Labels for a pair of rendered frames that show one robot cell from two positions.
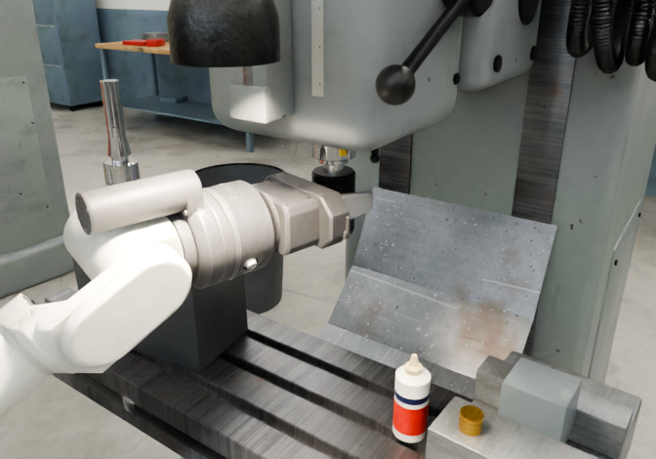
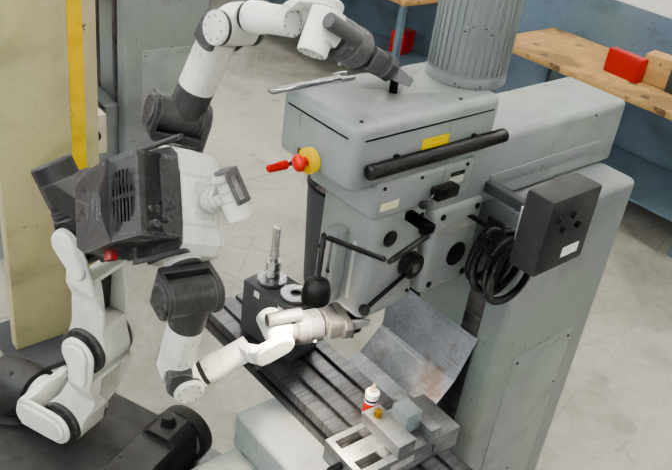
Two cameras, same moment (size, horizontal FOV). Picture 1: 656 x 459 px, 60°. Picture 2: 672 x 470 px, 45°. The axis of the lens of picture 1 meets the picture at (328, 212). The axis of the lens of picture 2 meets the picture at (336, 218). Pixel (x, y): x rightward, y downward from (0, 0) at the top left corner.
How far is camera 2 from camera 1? 1.66 m
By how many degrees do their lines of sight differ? 13
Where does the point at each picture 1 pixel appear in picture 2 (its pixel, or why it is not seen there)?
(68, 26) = not seen: outside the picture
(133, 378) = not seen: hidden behind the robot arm
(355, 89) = (356, 302)
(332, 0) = (354, 275)
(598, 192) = (495, 331)
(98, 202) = (272, 319)
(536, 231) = (468, 339)
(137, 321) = (275, 354)
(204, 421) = (287, 385)
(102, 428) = not seen: hidden behind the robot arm
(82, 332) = (261, 355)
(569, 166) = (486, 314)
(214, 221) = (305, 327)
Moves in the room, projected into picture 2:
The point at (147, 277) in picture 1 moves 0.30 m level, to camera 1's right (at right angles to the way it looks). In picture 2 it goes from (281, 344) to (396, 376)
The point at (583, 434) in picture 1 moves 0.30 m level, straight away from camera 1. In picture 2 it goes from (421, 430) to (487, 383)
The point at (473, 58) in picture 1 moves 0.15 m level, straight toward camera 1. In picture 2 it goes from (417, 282) to (392, 309)
